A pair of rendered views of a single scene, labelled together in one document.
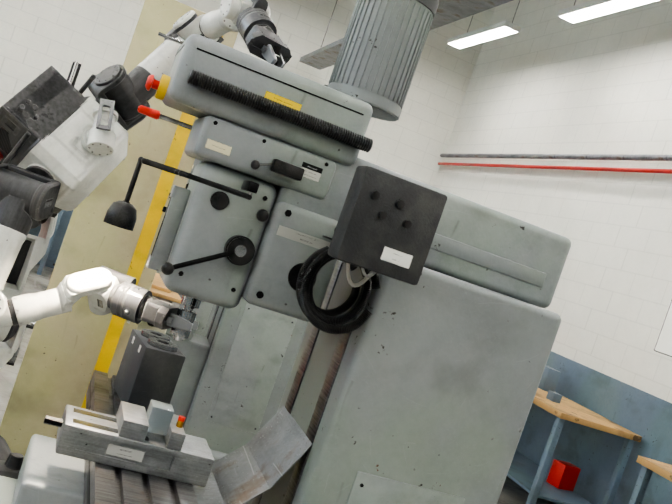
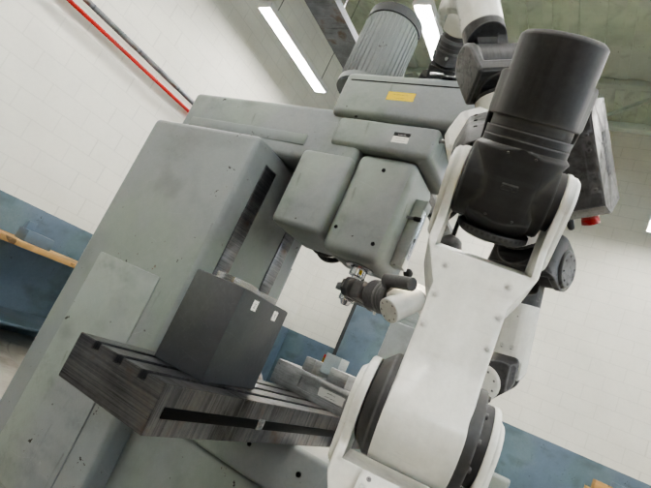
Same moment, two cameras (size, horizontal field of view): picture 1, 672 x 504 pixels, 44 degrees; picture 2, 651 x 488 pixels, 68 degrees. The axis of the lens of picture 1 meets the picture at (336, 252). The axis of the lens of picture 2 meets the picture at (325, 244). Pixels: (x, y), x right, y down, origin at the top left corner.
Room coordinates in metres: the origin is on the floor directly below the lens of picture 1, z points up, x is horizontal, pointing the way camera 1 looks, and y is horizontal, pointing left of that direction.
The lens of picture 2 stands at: (3.04, 1.27, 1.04)
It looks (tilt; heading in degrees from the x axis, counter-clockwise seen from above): 12 degrees up; 230
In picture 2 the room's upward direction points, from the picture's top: 24 degrees clockwise
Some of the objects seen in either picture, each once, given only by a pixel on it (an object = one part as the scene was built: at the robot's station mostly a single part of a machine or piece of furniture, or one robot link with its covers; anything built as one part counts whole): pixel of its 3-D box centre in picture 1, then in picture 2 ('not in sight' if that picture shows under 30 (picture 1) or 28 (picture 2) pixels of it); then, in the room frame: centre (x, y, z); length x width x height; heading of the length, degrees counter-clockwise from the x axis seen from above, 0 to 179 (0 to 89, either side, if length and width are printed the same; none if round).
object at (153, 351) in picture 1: (148, 369); (229, 329); (2.45, 0.41, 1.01); 0.22 x 0.12 x 0.20; 25
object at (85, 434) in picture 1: (138, 437); (335, 389); (1.95, 0.30, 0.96); 0.35 x 0.15 x 0.11; 108
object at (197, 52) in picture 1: (265, 104); (417, 122); (2.06, 0.28, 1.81); 0.47 x 0.26 x 0.16; 108
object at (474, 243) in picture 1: (417, 224); (279, 142); (2.20, -0.18, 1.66); 0.80 x 0.23 x 0.20; 108
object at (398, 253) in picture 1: (388, 225); not in sight; (1.82, -0.09, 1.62); 0.20 x 0.09 x 0.21; 108
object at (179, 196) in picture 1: (168, 228); (411, 234); (2.02, 0.40, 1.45); 0.04 x 0.04 x 0.21; 18
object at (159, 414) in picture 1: (158, 417); (334, 366); (1.96, 0.27, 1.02); 0.06 x 0.05 x 0.06; 18
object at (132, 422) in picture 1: (132, 420); (347, 381); (1.94, 0.32, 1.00); 0.15 x 0.06 x 0.04; 18
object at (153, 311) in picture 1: (150, 310); (369, 295); (2.07, 0.39, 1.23); 0.13 x 0.12 x 0.10; 172
